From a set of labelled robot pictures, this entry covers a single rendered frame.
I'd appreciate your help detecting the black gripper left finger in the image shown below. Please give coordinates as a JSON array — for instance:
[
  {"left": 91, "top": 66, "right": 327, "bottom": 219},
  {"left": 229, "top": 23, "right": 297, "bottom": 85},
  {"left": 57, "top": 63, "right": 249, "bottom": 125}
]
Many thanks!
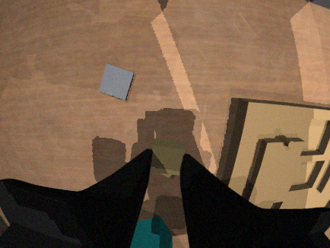
[{"left": 0, "top": 148, "right": 153, "bottom": 248}]

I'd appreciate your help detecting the teal block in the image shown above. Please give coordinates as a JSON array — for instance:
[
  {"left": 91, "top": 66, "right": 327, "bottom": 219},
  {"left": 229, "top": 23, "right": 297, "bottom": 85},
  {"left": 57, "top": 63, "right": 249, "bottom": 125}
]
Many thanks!
[{"left": 129, "top": 216, "right": 173, "bottom": 248}]

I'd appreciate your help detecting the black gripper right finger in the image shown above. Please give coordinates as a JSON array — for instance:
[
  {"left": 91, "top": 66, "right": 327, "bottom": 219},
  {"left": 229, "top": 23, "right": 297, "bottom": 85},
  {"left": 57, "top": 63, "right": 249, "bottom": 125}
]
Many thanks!
[{"left": 179, "top": 154, "right": 330, "bottom": 248}]

